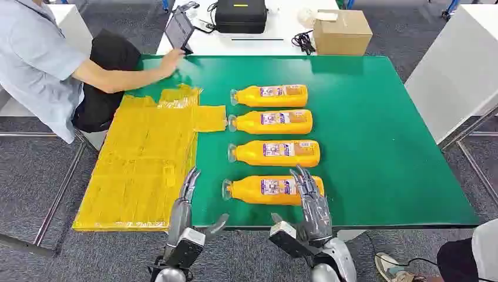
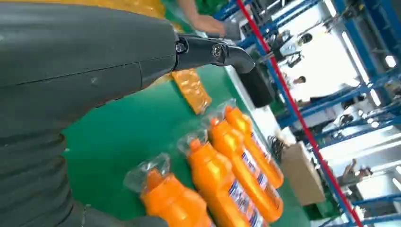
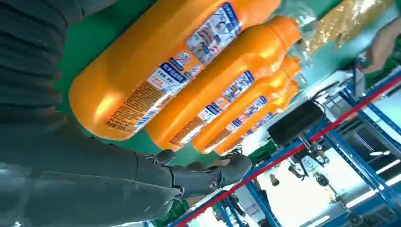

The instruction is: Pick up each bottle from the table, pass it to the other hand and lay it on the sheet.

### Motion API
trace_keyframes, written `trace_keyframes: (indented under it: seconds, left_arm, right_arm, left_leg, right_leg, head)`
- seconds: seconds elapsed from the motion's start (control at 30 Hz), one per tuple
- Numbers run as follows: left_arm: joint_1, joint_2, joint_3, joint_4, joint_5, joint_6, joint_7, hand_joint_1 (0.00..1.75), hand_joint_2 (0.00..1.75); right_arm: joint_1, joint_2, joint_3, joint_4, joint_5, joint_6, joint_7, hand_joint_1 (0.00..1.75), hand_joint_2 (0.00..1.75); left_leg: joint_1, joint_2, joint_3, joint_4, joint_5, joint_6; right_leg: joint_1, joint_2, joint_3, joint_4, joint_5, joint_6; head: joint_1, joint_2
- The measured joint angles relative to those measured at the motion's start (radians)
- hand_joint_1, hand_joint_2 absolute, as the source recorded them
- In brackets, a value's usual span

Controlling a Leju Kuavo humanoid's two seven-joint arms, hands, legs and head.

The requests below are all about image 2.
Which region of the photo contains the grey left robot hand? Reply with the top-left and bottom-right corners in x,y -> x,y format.
0,1 -> 256,227

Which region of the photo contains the orange drink bottle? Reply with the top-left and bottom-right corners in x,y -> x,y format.
177,130 -> 269,227
203,111 -> 284,223
219,99 -> 284,189
123,153 -> 215,227

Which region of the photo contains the green table mat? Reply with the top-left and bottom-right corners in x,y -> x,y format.
61,0 -> 311,227

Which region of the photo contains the seated person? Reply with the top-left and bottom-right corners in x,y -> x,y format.
177,0 -> 242,40

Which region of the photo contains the black carrying case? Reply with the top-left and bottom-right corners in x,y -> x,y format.
237,64 -> 276,109

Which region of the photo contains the white table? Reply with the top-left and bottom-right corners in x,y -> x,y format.
225,66 -> 295,148

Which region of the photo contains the red barrier pole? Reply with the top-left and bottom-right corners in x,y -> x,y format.
235,0 -> 364,227

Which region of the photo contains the brown cardboard box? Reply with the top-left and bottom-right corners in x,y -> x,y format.
279,141 -> 326,207

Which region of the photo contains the black cable bundle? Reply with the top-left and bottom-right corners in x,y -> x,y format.
268,135 -> 285,164

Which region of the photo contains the blue metal rack frame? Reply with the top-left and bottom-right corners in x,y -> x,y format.
213,0 -> 401,227

